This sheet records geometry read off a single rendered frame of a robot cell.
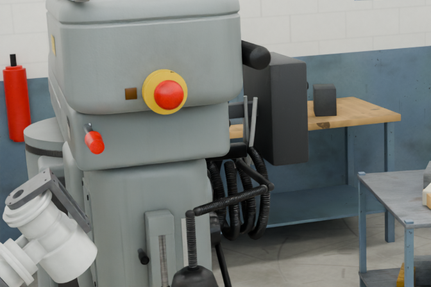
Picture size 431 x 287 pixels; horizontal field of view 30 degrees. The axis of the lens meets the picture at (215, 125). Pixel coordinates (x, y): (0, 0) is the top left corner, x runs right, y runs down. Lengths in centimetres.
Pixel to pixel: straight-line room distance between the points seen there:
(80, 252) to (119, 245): 30
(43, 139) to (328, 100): 365
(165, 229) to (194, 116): 18
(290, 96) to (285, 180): 443
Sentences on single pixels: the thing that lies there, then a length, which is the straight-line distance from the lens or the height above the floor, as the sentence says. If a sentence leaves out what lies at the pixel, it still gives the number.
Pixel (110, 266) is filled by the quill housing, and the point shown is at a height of 146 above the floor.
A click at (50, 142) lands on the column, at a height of 156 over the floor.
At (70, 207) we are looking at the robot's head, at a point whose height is 165.
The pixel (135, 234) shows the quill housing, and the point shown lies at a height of 151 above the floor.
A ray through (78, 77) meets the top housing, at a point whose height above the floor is 179.
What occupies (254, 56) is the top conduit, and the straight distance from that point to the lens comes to 117.
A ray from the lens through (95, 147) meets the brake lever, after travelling 106.
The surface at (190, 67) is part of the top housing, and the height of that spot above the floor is 179.
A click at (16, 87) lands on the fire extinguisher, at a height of 117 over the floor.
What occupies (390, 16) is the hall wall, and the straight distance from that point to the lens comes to 616.
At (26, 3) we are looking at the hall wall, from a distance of 550.
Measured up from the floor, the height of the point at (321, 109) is 93.
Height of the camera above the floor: 194
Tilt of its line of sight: 12 degrees down
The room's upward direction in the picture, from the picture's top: 3 degrees counter-clockwise
